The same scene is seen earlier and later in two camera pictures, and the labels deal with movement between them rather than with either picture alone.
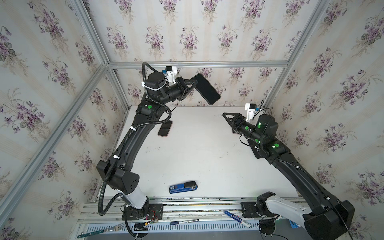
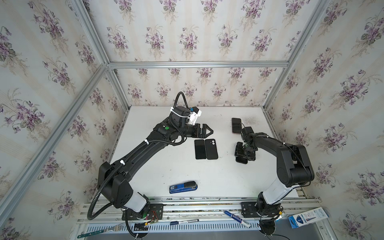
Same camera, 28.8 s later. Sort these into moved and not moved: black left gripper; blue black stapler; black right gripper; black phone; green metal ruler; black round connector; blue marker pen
Moved: black phone; black left gripper; black right gripper
Not moved: blue black stapler; black round connector; green metal ruler; blue marker pen
